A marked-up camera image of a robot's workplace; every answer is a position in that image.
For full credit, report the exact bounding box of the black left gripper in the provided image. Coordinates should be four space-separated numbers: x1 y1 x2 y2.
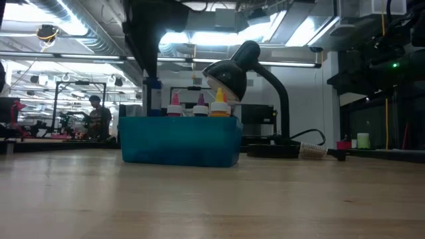
124 0 190 80

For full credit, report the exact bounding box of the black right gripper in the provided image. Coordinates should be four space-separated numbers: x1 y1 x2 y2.
327 71 379 96

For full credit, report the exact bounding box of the blue cap food coloring bottle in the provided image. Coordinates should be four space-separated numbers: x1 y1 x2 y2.
143 78 163 117

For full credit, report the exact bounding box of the pink cap food coloring bottle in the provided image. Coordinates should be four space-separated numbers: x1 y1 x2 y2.
167 92 183 118

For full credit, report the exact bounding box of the purple cap food coloring bottle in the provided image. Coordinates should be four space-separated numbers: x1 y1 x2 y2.
193 93 209 118

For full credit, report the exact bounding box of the yellow cap food coloring bottle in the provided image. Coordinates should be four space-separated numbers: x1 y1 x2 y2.
209 87 230 118

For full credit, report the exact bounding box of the red cap food coloring bottle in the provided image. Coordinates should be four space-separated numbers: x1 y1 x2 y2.
222 93 232 116

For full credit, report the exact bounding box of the green cup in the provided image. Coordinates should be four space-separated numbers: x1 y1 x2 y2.
357 132 371 149

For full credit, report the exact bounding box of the ceiling tube light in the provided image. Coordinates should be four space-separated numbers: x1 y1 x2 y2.
258 60 321 68
59 52 120 60

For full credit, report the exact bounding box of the person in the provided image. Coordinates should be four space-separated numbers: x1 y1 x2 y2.
84 95 114 140

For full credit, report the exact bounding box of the teal plastic bin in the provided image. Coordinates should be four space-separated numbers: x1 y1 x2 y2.
118 116 243 168

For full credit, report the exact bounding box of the black desk lamp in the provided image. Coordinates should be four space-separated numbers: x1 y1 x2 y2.
202 40 301 159

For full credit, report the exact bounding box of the black monitor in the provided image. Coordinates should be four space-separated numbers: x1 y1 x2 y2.
240 104 278 135

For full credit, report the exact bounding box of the black robot station frame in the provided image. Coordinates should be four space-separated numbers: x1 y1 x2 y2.
52 80 107 133

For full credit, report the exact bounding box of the black lamp power cord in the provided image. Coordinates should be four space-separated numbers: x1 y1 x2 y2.
288 128 348 162

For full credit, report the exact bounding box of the black aluminium table frame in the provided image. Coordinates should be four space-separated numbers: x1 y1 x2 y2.
0 137 425 163

